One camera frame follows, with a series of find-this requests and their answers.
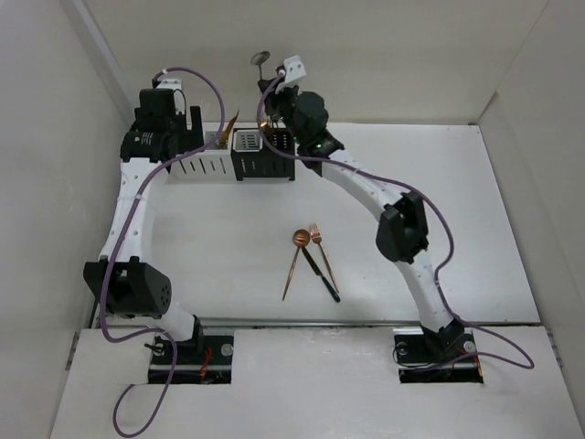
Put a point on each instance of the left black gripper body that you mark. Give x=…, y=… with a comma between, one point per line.
x=187, y=140

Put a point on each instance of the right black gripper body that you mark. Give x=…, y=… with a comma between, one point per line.
x=281, y=102

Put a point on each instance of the silver spoon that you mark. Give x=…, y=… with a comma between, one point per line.
x=258, y=60

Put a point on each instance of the rose gold fork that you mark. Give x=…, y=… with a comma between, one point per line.
x=316, y=237

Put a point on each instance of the copper spoon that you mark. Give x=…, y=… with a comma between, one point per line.
x=300, y=239

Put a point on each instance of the gold knife dark handle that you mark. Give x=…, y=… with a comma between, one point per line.
x=319, y=273

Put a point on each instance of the gold fork green handle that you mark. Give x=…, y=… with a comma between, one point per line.
x=267, y=126

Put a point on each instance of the gold knife green handle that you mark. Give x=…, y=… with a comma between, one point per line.
x=224, y=137

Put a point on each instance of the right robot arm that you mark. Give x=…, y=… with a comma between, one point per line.
x=402, y=235

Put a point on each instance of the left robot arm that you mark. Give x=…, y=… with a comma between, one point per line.
x=156, y=114

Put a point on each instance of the white utensil caddy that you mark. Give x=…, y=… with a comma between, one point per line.
x=212, y=165

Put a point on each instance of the black utensil caddy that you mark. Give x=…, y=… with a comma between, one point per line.
x=252, y=158

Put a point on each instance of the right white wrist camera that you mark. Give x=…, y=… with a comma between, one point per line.
x=291, y=71

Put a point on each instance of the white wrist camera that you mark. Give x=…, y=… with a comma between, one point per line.
x=167, y=84
x=291, y=71

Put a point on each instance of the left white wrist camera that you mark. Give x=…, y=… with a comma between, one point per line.
x=167, y=84

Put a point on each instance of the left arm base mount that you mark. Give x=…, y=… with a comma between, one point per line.
x=207, y=363

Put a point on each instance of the aluminium rail front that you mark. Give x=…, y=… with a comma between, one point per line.
x=259, y=323

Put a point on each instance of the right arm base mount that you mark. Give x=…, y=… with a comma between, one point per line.
x=418, y=365

